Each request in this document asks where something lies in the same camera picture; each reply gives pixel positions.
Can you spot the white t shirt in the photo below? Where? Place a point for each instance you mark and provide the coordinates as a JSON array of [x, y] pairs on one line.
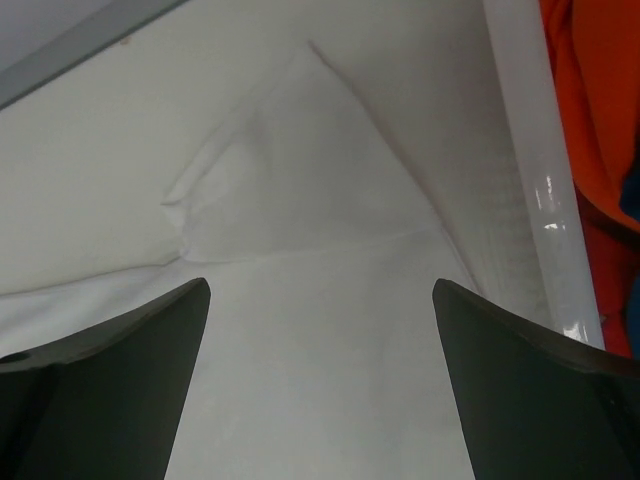
[[321, 357]]

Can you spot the orange t shirt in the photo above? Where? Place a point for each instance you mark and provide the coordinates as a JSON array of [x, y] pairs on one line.
[[593, 48]]

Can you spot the white plastic laundry basket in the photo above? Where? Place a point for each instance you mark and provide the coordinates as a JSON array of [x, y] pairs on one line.
[[523, 67]]

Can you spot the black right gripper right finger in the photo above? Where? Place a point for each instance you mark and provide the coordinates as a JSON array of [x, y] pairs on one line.
[[535, 404]]

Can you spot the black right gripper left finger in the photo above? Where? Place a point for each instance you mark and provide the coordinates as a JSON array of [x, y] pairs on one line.
[[105, 402]]

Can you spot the blue t shirt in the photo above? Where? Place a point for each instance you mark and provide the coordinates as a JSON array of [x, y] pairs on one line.
[[630, 195]]

